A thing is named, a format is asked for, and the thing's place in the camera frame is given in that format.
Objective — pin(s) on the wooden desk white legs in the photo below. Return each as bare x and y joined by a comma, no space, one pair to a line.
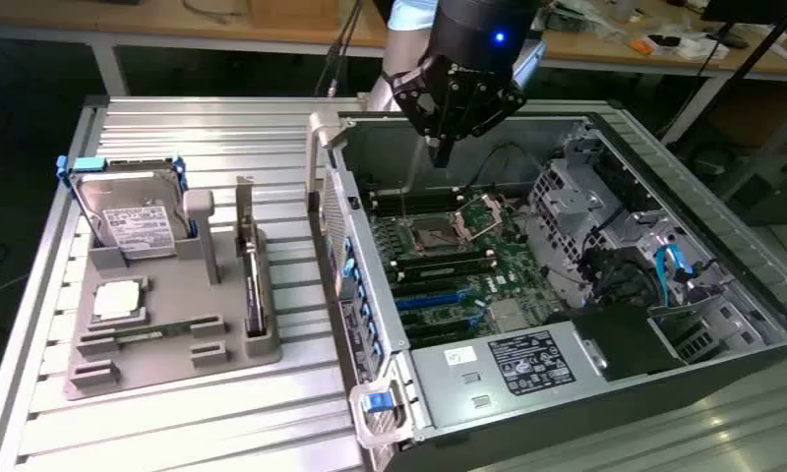
138,22

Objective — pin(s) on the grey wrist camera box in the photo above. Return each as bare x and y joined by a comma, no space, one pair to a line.
531,59

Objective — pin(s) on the brown box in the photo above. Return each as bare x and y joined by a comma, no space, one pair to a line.
295,12

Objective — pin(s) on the silver CPU chip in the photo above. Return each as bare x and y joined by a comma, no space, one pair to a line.
118,300

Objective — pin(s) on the CPU socket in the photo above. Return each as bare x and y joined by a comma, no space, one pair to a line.
439,235

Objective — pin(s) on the silver chipset heatsink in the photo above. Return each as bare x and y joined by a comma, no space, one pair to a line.
515,314

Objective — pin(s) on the clear plastic bag pile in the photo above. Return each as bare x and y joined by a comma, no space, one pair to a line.
597,19

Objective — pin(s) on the grey parts rack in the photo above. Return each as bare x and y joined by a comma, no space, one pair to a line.
171,354

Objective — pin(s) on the wooden desk grey frame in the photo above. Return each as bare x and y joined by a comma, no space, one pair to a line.
603,51

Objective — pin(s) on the green motherboard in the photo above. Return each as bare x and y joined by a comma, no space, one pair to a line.
518,275

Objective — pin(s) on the hard disk blue carrier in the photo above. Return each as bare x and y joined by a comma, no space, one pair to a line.
131,216

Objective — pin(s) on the open socket cover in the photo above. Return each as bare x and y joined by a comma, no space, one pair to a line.
482,211

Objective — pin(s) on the locking lever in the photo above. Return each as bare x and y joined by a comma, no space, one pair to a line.
405,206

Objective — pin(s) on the black monitor with stand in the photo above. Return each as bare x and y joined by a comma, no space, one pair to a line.
741,10

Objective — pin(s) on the black and white device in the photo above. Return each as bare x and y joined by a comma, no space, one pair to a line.
666,40

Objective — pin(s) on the green RAM stick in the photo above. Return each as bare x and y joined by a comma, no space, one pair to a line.
151,333

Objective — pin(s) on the black fan shroud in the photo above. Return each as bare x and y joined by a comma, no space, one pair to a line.
630,344

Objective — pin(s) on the grey corner bracket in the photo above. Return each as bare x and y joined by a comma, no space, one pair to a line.
324,129
381,435

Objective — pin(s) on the black open PC case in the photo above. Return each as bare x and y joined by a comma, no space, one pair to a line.
729,383

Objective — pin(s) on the black slanted pole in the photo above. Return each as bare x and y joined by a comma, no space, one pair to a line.
769,41

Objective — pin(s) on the black floor box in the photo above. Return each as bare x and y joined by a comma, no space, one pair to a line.
781,196

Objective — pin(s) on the green graphics card black fan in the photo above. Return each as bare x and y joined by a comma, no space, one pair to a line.
252,275

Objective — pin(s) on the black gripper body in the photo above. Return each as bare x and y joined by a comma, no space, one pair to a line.
473,29

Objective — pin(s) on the black RAM stick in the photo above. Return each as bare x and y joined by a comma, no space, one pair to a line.
443,269

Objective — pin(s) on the grey metal disk bay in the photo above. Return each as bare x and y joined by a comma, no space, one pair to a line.
565,206

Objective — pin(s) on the grey power supply unit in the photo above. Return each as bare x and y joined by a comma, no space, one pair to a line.
453,393

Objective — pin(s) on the orange and white item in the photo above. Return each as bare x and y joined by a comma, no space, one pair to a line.
643,45

